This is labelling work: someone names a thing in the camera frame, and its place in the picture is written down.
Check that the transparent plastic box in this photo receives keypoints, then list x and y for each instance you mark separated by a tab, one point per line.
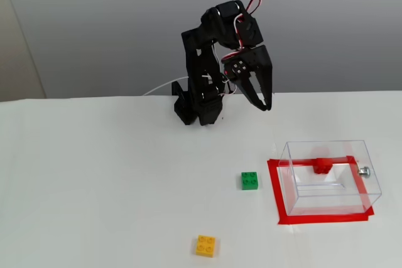
329	192

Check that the silver metal box lock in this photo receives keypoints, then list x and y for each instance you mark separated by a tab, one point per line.
364	171

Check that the green lego brick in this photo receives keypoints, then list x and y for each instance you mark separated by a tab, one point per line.
250	180

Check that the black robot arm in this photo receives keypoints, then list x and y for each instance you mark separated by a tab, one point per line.
201	70

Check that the red lego brick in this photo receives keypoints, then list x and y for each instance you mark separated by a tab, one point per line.
322	166

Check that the red tape square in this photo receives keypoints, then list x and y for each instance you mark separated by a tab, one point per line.
314	218

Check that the black table clamp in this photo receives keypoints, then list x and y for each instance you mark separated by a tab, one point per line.
178	89

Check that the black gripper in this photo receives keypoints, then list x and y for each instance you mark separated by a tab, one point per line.
258	61

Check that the yellow lego brick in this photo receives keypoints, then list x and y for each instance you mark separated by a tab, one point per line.
205	245

